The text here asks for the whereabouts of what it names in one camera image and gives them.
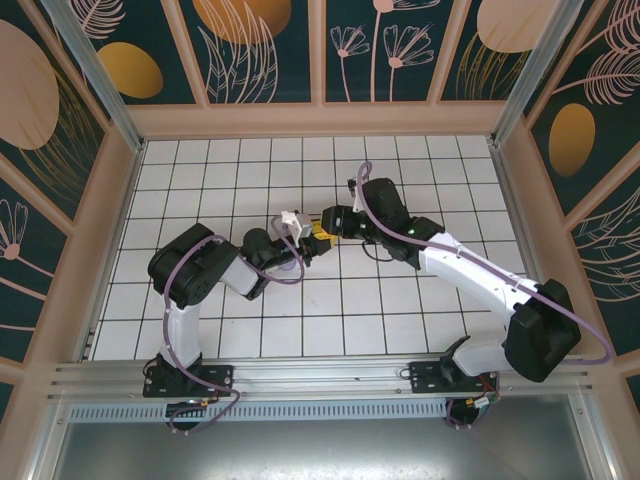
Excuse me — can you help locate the grey metal panel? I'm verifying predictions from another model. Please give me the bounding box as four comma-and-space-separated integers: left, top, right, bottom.
52, 421, 594, 480

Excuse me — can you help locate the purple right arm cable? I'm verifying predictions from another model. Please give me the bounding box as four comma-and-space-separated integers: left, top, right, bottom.
347, 160, 616, 432

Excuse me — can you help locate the thin black wire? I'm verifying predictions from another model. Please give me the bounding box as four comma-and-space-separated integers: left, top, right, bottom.
360, 238, 396, 264

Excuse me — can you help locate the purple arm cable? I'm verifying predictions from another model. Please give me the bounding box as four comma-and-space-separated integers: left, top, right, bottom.
162, 215, 306, 436
347, 160, 616, 432

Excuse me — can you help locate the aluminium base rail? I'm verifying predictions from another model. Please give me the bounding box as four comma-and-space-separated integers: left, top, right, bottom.
47, 363, 595, 402

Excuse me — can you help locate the grey slotted cable duct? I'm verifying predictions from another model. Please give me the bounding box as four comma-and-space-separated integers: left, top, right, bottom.
66, 402, 454, 422

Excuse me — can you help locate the aluminium frame post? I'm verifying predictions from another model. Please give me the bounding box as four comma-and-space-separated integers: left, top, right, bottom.
490, 0, 587, 147
39, 0, 147, 154

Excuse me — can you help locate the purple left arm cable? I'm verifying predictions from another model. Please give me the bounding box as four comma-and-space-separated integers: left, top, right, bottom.
162, 215, 306, 436

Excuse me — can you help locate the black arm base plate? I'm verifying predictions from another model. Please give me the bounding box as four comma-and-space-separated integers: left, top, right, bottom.
143, 363, 236, 399
408, 360, 501, 397

